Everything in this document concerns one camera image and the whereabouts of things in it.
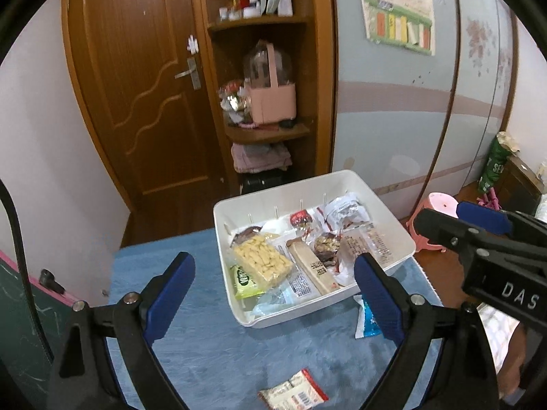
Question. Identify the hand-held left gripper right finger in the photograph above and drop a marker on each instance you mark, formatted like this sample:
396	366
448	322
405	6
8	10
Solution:
378	299

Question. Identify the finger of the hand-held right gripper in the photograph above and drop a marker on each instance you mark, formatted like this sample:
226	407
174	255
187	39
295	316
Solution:
444	230
483	215

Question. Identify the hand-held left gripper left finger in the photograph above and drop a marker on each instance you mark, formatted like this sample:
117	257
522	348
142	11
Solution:
169	299

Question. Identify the blue foil snack packet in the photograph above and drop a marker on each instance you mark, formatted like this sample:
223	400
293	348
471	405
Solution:
367	324

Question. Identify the clear wrapper with printed lines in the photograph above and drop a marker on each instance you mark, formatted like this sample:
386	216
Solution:
367	243

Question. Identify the beige snack bar packet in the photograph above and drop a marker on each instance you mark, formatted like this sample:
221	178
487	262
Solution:
312	267

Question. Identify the clear packet of nuts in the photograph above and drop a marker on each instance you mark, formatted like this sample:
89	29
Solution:
327	245

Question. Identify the green snack packet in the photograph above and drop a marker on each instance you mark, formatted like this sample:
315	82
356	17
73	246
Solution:
245	282

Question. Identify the yellow cracker packet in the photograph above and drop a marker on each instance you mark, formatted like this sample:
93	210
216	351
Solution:
260	260

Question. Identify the dark brown snack packet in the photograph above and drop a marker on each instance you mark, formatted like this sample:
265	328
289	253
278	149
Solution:
248	234

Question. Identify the small red candy packet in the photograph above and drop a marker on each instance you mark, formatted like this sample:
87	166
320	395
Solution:
299	218

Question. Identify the white and red snack packet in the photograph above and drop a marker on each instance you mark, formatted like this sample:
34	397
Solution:
295	391

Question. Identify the white plastic bin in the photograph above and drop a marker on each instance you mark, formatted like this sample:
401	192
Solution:
260	209

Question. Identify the pink clips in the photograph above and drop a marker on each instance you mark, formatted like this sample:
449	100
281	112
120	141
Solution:
489	200

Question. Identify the pink plastic stool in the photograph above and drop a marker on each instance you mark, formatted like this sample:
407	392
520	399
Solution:
440	203

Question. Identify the brown wooden cabinet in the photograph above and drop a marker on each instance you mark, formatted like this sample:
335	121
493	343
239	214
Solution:
519	186

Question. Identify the green bag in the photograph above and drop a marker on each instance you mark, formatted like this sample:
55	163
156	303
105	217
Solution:
491	166

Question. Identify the white quilted bedding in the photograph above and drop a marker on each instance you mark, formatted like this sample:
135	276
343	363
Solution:
495	337

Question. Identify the blue fluffy mat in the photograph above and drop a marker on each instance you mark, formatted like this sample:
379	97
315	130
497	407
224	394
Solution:
213	350

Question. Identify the crumpled white snack packet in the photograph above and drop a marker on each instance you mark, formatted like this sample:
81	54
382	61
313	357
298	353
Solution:
346	211

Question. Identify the clear packet with blue label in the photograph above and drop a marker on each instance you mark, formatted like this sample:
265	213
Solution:
273	303

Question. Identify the black cylinder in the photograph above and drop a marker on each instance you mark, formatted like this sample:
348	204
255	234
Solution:
51	282

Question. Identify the pale blue wardrobe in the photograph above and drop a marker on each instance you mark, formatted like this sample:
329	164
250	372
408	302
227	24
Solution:
393	115

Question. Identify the black bag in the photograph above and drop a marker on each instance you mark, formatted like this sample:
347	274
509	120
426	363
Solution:
260	181

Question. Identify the folded pink cloth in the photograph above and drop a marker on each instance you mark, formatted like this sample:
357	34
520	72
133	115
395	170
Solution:
260	158

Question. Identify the small black item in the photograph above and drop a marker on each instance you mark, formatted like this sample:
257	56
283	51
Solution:
287	124

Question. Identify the wooden corner shelf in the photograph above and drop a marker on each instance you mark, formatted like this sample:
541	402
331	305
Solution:
320	72

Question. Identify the shiny foil wrap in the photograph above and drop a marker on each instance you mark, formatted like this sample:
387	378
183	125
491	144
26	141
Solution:
233	100

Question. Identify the pink basket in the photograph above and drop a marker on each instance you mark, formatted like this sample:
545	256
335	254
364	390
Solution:
273	102

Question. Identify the brown wooden door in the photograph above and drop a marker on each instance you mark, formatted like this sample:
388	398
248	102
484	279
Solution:
128	72

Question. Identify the clear plastic dome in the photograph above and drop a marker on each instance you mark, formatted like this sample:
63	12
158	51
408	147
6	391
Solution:
258	66

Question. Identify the white flower sticker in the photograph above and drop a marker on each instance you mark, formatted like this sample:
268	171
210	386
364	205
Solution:
193	44

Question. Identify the small white jars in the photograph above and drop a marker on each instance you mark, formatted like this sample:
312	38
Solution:
228	13

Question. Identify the green chalkboard with pink frame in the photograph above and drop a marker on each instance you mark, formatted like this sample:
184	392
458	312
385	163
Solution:
25	307

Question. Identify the wall poster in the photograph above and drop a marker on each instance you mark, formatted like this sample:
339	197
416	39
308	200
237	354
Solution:
397	13

